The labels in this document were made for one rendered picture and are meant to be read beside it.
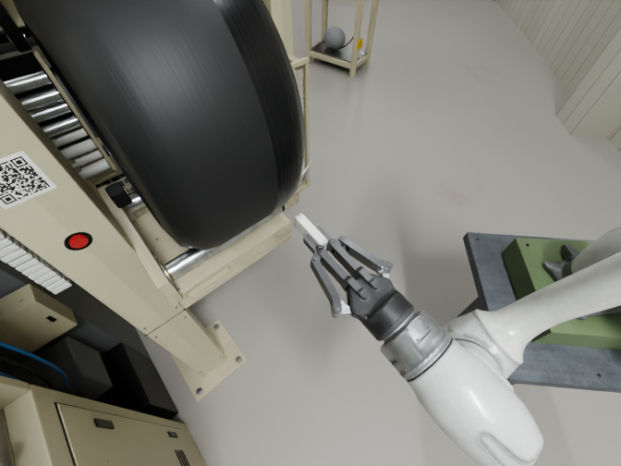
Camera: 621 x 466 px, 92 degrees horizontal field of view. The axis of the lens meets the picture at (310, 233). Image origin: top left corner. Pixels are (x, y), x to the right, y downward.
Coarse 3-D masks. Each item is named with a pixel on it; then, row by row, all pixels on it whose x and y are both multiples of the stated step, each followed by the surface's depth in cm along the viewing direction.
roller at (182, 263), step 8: (272, 216) 83; (256, 224) 80; (248, 232) 80; (232, 240) 78; (216, 248) 76; (224, 248) 78; (184, 256) 73; (192, 256) 73; (200, 256) 74; (208, 256) 75; (168, 264) 71; (176, 264) 71; (184, 264) 72; (192, 264) 73; (176, 272) 71; (184, 272) 73
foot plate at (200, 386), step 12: (216, 324) 155; (216, 336) 152; (228, 336) 152; (228, 348) 148; (228, 360) 145; (240, 360) 145; (180, 372) 142; (192, 372) 142; (216, 372) 142; (228, 372) 142; (192, 384) 139; (204, 384) 139; (216, 384) 139
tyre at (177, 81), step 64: (64, 0) 34; (128, 0) 36; (192, 0) 39; (256, 0) 44; (64, 64) 37; (128, 64) 36; (192, 64) 39; (256, 64) 43; (128, 128) 38; (192, 128) 40; (256, 128) 46; (192, 192) 44; (256, 192) 53
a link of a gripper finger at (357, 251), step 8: (344, 240) 50; (344, 248) 52; (352, 248) 50; (360, 248) 50; (352, 256) 51; (360, 256) 50; (368, 256) 49; (368, 264) 50; (376, 264) 49; (384, 264) 49; (392, 264) 49
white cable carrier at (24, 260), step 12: (0, 228) 51; (0, 240) 51; (12, 240) 53; (0, 252) 52; (12, 252) 53; (24, 252) 54; (12, 264) 54; (24, 264) 56; (36, 264) 57; (48, 264) 60; (36, 276) 58; (48, 276) 60; (60, 276) 62; (48, 288) 62; (60, 288) 63
